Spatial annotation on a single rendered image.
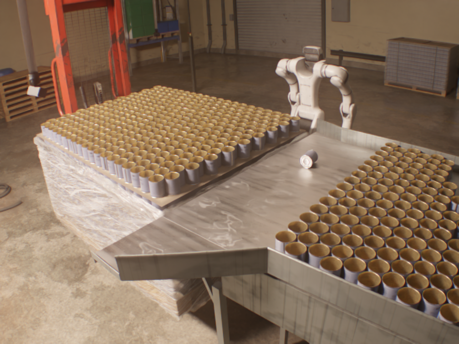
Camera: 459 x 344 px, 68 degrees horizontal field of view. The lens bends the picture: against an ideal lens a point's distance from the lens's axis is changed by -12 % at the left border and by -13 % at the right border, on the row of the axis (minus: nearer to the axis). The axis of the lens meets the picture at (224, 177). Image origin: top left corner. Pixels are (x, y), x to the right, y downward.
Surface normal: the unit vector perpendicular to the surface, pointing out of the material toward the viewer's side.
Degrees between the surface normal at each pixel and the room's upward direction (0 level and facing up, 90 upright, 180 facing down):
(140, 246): 0
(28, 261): 0
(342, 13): 90
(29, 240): 0
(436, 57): 90
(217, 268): 90
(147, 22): 90
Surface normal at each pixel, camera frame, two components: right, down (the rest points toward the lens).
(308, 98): -0.72, 0.43
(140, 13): 0.74, 0.26
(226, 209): -0.06, -0.89
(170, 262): 0.04, 0.44
